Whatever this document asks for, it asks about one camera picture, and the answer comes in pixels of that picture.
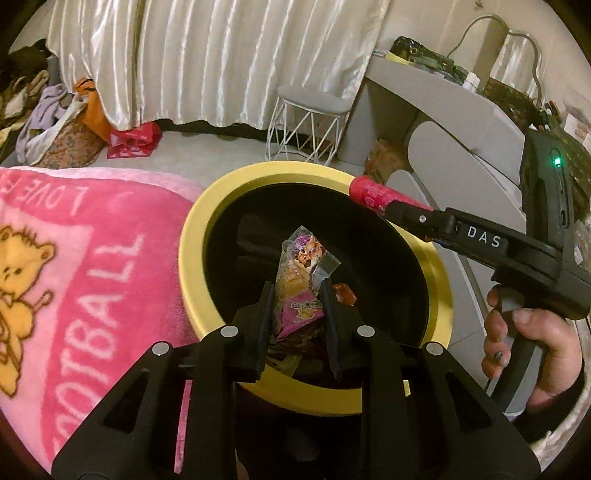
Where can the person's right hand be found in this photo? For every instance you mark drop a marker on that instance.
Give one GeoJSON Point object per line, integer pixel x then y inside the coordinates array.
{"type": "Point", "coordinates": [561, 350]}

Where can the orange bag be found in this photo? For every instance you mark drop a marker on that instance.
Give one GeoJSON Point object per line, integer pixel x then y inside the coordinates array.
{"type": "Point", "coordinates": [94, 110]}

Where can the leopard print laundry basket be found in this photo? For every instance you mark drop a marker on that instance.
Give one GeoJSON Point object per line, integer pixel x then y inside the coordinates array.
{"type": "Point", "coordinates": [69, 143]}

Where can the white vanity desk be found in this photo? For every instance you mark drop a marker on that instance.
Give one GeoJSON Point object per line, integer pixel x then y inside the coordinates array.
{"type": "Point", "coordinates": [443, 124]}

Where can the red plastic bag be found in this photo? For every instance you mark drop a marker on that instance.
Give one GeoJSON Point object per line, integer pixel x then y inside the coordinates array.
{"type": "Point", "coordinates": [346, 295]}

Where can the yellow flat box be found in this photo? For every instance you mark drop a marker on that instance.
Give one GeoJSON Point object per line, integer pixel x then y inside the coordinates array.
{"type": "Point", "coordinates": [392, 57]}

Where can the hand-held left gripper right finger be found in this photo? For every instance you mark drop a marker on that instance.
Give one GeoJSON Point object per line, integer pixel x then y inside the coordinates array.
{"type": "Point", "coordinates": [330, 332]}

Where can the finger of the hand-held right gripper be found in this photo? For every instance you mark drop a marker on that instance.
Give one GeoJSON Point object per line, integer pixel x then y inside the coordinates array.
{"type": "Point", "coordinates": [443, 228]}

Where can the pile of dark clothes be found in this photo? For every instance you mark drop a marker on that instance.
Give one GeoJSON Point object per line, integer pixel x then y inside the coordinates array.
{"type": "Point", "coordinates": [21, 87]}

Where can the yellow rimmed trash can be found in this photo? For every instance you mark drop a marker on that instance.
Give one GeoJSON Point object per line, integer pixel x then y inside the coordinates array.
{"type": "Point", "coordinates": [203, 258]}

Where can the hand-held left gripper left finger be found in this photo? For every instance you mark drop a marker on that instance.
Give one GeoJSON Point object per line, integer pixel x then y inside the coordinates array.
{"type": "Point", "coordinates": [265, 327]}

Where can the black glossy bag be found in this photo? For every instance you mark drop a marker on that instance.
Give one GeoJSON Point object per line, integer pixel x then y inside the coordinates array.
{"type": "Point", "coordinates": [425, 57]}

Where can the arched vanity mirror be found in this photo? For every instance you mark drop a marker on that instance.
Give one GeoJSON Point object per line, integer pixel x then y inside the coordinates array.
{"type": "Point", "coordinates": [517, 55]}

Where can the pink printed blanket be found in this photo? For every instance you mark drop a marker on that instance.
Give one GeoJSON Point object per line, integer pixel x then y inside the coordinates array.
{"type": "Point", "coordinates": [83, 277]}

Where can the red shopping bag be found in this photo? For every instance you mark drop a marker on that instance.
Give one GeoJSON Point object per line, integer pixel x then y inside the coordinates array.
{"type": "Point", "coordinates": [134, 141]}

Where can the cream satin curtain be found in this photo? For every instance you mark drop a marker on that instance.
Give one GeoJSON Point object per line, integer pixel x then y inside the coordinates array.
{"type": "Point", "coordinates": [207, 60]}

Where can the purple orange snack packet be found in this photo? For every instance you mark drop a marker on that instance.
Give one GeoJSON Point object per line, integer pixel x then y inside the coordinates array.
{"type": "Point", "coordinates": [300, 286]}

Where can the lavender cloth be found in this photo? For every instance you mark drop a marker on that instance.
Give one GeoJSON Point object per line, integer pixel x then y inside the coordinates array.
{"type": "Point", "coordinates": [46, 120]}

